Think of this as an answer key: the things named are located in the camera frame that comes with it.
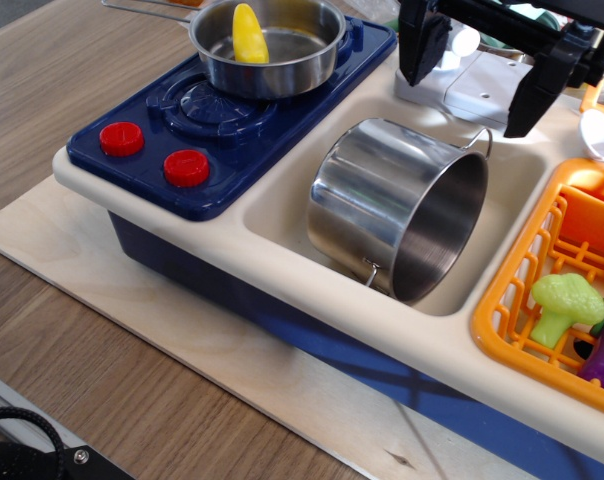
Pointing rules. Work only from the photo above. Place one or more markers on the right red stove knob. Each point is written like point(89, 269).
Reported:
point(186, 168)

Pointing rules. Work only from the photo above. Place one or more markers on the white plastic spoon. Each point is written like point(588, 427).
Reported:
point(591, 129)

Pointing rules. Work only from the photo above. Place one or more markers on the yellow toy corn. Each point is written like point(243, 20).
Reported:
point(249, 44)

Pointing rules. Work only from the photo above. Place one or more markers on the steel saucepan on stove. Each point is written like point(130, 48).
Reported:
point(302, 39)

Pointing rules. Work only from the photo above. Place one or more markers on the black metal bracket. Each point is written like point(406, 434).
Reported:
point(85, 463)

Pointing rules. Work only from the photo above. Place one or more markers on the steel pot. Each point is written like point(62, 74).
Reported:
point(396, 207)

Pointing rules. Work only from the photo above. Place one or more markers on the green toy broccoli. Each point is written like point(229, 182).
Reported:
point(565, 300)

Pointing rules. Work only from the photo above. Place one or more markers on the orange dish rack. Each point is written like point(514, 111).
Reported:
point(564, 233)

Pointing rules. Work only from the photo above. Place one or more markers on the light plywood base board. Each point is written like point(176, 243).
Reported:
point(169, 386)

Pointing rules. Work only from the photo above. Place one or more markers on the red stove knob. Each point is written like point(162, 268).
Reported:
point(186, 168)
point(120, 139)

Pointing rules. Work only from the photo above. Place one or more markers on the white toy faucet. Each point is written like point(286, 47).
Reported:
point(468, 83)

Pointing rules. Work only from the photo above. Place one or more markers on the blue toy stove top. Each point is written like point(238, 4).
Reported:
point(241, 138)

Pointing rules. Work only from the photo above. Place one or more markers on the left red stove knob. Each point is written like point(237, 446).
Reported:
point(120, 139)

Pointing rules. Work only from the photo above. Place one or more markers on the cream toy kitchen sink unit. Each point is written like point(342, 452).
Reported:
point(261, 240)

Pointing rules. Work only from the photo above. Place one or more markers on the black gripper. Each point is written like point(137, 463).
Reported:
point(424, 28)

